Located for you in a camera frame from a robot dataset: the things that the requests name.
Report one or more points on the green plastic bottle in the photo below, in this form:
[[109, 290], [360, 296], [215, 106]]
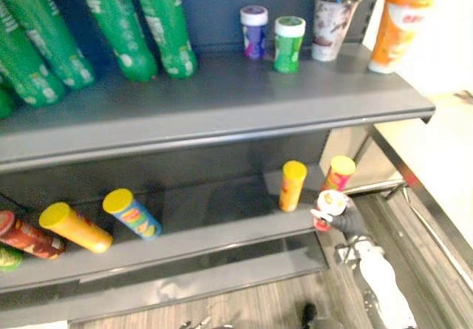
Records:
[[26, 66], [122, 29], [4, 101], [48, 33], [166, 22]]

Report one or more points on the dark red chips can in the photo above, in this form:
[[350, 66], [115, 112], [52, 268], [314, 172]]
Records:
[[29, 238]]

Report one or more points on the brown drink cup black lid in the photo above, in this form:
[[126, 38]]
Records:
[[330, 22]]

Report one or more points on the robot right arm silver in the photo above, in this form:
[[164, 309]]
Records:
[[377, 277]]

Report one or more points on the blue-grey shelf back panel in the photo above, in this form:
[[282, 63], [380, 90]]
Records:
[[221, 7]]

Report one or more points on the orange drink cup orange lid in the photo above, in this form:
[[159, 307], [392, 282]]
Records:
[[397, 33]]

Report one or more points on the green gum jar white lid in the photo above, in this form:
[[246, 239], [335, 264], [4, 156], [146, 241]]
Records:
[[288, 46]]

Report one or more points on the red chips can white lid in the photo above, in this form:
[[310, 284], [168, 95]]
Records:
[[330, 201]]

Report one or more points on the beige shelf end panel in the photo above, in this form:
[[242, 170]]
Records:
[[354, 148]]

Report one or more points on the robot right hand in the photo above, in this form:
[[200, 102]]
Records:
[[349, 222]]

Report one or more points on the blue chips can yellow lid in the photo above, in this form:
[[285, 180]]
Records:
[[135, 216]]

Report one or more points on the purple gum jar white lid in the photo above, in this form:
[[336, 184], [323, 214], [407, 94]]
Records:
[[254, 33]]

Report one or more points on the orange chips can yellow lid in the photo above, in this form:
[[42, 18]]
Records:
[[77, 229], [292, 188]]

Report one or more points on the green chips can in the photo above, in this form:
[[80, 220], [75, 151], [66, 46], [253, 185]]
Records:
[[8, 258]]

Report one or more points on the grey metal shelf board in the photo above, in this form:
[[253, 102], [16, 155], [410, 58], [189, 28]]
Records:
[[207, 233], [229, 100]]

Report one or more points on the pink chips can yellow lid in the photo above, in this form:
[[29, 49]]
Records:
[[337, 177]]

